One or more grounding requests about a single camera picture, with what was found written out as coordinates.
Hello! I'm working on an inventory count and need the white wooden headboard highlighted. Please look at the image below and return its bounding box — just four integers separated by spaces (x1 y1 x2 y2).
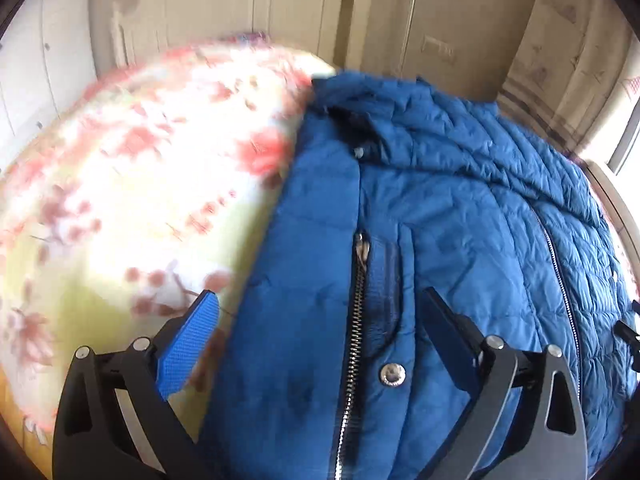
111 0 372 70

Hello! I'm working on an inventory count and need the patterned window curtain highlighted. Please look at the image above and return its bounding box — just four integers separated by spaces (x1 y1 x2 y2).
498 0 639 162

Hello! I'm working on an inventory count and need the window with dark frame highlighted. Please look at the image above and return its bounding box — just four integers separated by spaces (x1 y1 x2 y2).
608 102 640 174

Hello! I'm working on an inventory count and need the floral bed quilt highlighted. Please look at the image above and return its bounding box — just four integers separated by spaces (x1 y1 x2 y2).
0 31 342 436

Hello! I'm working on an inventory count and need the wall power socket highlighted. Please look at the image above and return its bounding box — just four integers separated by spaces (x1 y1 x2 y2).
421 35 457 66

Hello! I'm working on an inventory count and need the blue quilted puffer jacket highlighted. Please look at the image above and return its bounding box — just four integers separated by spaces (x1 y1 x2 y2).
198 73 636 479

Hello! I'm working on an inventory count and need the slim white desk lamp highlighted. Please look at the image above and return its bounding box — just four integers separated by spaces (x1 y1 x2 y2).
398 0 416 76

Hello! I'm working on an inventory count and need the white wardrobe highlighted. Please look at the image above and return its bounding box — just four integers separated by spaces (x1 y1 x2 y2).
1 0 96 167

